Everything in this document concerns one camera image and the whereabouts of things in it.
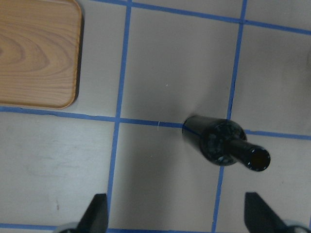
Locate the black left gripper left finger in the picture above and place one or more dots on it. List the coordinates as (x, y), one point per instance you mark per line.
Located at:
(95, 218)

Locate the wooden tray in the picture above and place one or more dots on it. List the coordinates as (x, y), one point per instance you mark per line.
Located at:
(40, 52)

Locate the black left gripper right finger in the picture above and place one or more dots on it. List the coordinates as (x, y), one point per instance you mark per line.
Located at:
(260, 218)

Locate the dark wine bottle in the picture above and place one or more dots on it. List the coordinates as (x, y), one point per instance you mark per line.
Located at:
(223, 142)

